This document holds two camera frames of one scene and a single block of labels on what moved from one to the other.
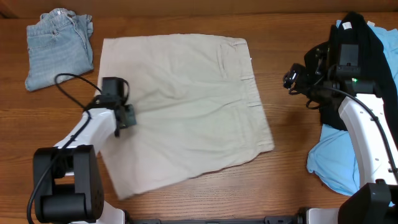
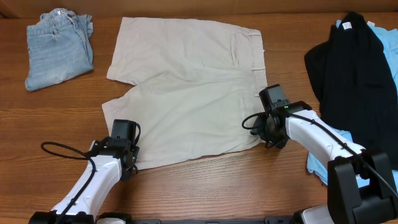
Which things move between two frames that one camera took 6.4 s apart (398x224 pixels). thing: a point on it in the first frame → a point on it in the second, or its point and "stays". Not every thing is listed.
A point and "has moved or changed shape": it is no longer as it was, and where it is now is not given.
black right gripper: [301, 86] → [280, 143]
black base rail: [301, 218] stays
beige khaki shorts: [196, 108] has moved or changed shape
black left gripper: [132, 118] → [134, 149]
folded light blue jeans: [60, 43] stays
